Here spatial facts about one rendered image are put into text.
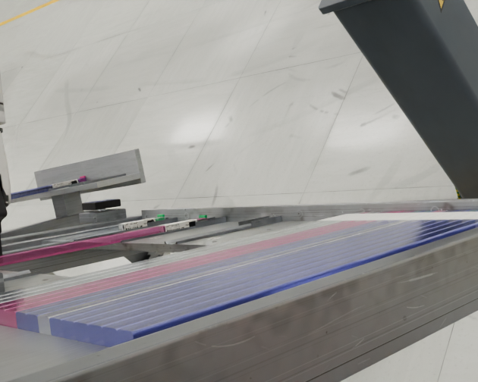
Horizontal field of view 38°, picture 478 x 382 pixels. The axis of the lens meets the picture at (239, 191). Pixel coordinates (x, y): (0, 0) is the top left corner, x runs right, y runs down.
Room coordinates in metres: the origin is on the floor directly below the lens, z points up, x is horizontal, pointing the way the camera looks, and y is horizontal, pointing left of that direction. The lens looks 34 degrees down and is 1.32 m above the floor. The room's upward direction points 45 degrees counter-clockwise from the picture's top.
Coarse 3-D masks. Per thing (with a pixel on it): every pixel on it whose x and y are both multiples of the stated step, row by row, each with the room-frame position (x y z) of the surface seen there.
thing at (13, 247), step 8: (120, 224) 0.91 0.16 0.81; (72, 232) 0.89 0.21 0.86; (80, 232) 0.89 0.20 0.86; (88, 232) 0.89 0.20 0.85; (96, 232) 0.90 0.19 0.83; (104, 232) 0.90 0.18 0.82; (112, 232) 0.90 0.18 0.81; (32, 240) 0.86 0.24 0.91; (40, 240) 0.86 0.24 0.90; (48, 240) 0.87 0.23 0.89; (56, 240) 0.87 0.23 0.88; (64, 240) 0.87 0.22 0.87; (72, 240) 0.88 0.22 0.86; (8, 248) 0.85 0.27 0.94; (16, 248) 0.85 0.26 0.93; (24, 248) 0.85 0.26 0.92; (32, 248) 0.86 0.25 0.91
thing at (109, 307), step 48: (240, 240) 0.56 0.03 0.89; (288, 240) 0.51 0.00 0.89; (336, 240) 0.47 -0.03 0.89; (384, 240) 0.43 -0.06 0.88; (432, 240) 0.41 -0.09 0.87; (48, 288) 0.47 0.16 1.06; (96, 288) 0.44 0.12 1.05; (144, 288) 0.40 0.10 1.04; (192, 288) 0.38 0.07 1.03; (240, 288) 0.35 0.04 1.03; (288, 288) 0.34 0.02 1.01; (96, 336) 0.32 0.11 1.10
